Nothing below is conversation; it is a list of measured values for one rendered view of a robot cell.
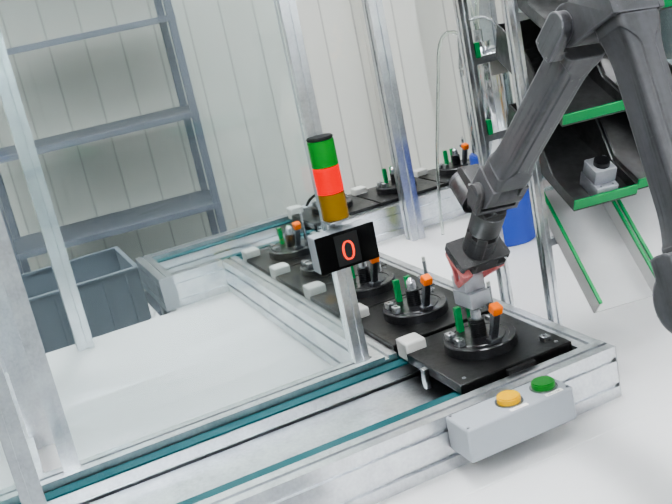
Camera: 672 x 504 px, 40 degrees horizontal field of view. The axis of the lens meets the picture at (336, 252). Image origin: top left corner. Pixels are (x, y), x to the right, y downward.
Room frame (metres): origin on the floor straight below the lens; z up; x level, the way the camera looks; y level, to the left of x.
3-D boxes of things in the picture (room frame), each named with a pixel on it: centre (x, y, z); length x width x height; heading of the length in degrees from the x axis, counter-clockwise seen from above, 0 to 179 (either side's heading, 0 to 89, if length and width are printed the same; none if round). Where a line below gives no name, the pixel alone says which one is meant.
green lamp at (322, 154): (1.65, -0.01, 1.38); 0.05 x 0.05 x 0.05
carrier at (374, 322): (1.85, -0.14, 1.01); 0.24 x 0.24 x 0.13; 21
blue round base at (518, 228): (2.57, -0.51, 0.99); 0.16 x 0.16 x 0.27
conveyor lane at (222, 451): (1.52, 0.06, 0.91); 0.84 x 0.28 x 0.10; 111
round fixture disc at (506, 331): (1.61, -0.23, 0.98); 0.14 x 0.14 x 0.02
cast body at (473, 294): (1.62, -0.23, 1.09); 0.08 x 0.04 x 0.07; 20
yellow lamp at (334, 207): (1.65, -0.01, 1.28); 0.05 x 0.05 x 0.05
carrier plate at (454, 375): (1.61, -0.23, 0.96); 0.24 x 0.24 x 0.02; 21
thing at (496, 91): (2.57, -0.51, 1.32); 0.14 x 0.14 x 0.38
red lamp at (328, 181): (1.65, -0.01, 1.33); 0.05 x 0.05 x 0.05
